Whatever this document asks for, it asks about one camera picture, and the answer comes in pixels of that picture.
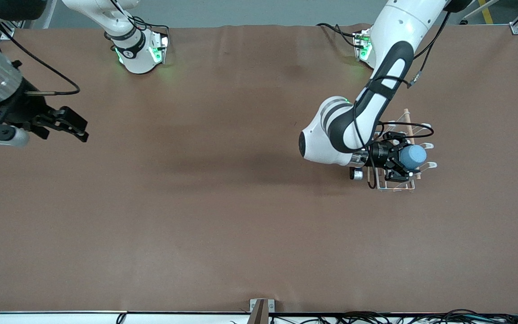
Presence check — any white wire cup rack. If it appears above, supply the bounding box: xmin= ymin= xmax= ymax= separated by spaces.
xmin=369 ymin=108 xmax=438 ymax=193

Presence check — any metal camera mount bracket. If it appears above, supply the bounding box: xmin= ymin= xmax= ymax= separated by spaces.
xmin=250 ymin=299 xmax=275 ymax=324

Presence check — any black cable bundle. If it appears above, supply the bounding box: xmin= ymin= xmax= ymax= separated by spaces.
xmin=268 ymin=309 xmax=518 ymax=324

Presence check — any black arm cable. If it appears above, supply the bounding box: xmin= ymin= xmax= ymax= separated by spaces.
xmin=0 ymin=25 xmax=80 ymax=96
xmin=353 ymin=11 xmax=450 ymax=189

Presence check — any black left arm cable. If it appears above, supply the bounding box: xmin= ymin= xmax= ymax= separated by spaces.
xmin=353 ymin=11 xmax=450 ymax=189

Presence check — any blue plastic cup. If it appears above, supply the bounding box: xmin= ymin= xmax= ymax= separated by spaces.
xmin=399 ymin=144 xmax=428 ymax=171

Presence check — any black right base cable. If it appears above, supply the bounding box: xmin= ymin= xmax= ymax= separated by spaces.
xmin=131 ymin=17 xmax=170 ymax=39

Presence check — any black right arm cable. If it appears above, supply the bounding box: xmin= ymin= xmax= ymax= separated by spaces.
xmin=0 ymin=25 xmax=80 ymax=96

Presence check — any black left base cable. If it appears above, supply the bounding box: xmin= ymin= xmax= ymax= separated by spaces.
xmin=317 ymin=22 xmax=361 ymax=48

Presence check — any black base cable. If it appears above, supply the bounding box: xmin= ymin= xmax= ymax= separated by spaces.
xmin=131 ymin=17 xmax=170 ymax=39
xmin=317 ymin=22 xmax=361 ymax=48

